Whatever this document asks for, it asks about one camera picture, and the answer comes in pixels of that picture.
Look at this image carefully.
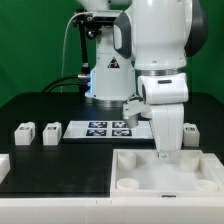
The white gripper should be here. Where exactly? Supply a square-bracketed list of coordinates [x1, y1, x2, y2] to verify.
[138, 73, 188, 159]

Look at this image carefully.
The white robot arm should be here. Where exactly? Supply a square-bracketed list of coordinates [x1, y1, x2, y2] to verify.
[77, 0, 208, 156]

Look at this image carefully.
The white square tabletop part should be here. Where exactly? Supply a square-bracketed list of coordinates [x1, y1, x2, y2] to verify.
[110, 149, 224, 199]

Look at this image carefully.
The white U-shaped obstacle fence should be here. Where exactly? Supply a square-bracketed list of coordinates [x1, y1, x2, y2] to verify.
[0, 153, 224, 224]

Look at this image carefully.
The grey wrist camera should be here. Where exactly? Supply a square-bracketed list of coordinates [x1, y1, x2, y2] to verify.
[121, 96, 152, 129]

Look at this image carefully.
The white AprilTag base plate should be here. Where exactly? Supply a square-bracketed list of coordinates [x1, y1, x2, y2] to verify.
[63, 120, 153, 139]

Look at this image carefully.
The black cable bundle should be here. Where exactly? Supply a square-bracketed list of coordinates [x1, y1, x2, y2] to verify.
[41, 75, 91, 93]

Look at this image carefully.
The black camera on stand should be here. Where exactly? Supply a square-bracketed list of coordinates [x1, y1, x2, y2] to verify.
[72, 10, 120, 76]

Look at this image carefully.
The white cable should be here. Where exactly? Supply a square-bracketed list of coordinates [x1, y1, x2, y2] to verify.
[60, 11, 84, 94]

